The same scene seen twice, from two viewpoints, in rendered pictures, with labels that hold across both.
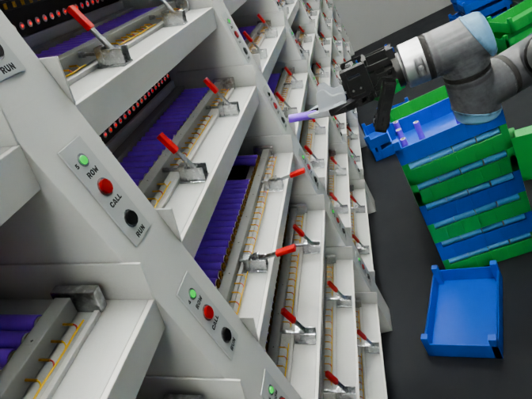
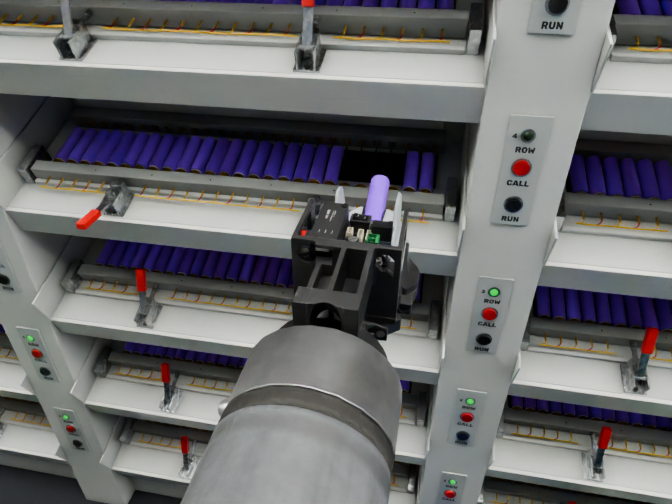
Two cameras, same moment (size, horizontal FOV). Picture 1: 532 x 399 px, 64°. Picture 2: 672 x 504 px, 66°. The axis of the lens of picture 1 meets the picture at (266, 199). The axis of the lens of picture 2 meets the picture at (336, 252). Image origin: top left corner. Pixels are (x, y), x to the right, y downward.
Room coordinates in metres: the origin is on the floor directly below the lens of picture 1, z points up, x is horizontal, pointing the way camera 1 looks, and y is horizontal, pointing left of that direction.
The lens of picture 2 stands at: (0.79, -0.58, 1.07)
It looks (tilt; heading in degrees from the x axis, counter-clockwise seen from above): 34 degrees down; 77
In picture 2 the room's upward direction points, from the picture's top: straight up
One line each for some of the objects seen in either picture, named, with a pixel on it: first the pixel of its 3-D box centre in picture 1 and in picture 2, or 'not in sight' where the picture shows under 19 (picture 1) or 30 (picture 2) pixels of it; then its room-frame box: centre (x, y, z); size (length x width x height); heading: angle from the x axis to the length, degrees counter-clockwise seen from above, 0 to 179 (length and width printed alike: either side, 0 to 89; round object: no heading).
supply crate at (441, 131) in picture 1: (438, 121); not in sight; (1.15, -0.57, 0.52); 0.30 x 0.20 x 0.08; 70
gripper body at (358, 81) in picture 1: (370, 77); (344, 298); (0.85, -0.32, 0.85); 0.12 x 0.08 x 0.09; 65
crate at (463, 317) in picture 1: (463, 306); not in sight; (0.94, -0.34, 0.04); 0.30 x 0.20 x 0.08; 140
